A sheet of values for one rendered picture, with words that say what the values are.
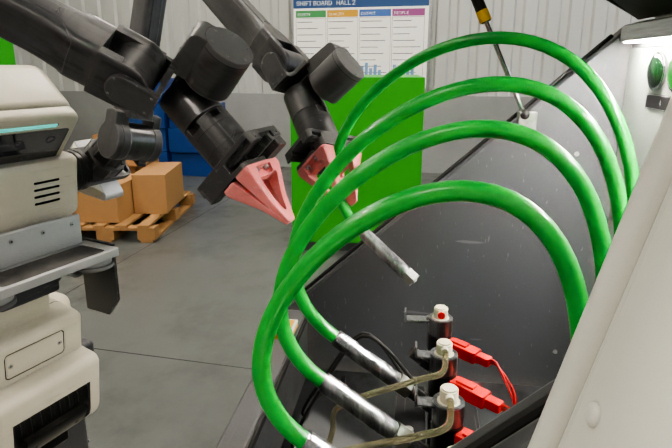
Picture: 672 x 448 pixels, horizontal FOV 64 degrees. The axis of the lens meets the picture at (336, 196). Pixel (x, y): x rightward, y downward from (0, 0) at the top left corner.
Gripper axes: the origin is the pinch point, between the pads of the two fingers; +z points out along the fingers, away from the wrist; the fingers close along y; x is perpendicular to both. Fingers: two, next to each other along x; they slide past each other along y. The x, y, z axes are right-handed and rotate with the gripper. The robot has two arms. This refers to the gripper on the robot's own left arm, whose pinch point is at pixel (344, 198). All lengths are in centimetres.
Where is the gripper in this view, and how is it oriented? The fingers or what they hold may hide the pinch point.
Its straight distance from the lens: 73.8
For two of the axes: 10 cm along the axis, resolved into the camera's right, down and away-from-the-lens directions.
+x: -5.6, 5.7, 6.0
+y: 7.6, 0.6, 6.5
